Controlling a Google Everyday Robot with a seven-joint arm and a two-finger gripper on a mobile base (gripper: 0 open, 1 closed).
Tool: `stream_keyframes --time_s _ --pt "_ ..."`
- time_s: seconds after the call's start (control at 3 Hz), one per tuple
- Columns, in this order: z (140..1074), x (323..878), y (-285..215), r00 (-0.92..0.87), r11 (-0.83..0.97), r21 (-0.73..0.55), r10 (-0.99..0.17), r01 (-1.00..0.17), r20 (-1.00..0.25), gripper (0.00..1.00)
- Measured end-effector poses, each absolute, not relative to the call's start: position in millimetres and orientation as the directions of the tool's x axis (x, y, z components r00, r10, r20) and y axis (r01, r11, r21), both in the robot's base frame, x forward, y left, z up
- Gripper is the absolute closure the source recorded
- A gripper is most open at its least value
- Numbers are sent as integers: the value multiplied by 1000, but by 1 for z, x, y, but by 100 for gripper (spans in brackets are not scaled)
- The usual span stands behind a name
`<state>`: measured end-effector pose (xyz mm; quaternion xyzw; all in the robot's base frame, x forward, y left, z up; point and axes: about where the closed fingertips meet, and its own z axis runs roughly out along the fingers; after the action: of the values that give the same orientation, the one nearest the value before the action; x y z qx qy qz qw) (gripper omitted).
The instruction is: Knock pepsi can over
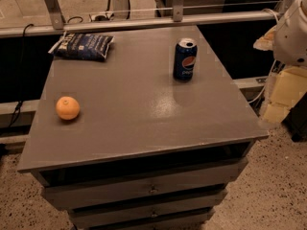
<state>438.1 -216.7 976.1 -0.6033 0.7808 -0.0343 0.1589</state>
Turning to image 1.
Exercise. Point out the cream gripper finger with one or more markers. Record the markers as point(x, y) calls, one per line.
point(289, 87)
point(264, 43)

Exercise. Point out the blue pepsi can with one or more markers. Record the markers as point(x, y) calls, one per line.
point(185, 58)

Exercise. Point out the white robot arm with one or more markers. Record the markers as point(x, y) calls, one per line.
point(288, 42)

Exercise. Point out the white power strip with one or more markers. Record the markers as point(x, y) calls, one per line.
point(100, 17)

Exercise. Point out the dark blue chip bag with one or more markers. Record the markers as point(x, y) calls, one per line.
point(82, 46)

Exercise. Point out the orange fruit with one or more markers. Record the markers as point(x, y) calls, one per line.
point(67, 108)

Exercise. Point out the grey metal railing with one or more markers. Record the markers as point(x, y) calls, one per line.
point(54, 17)

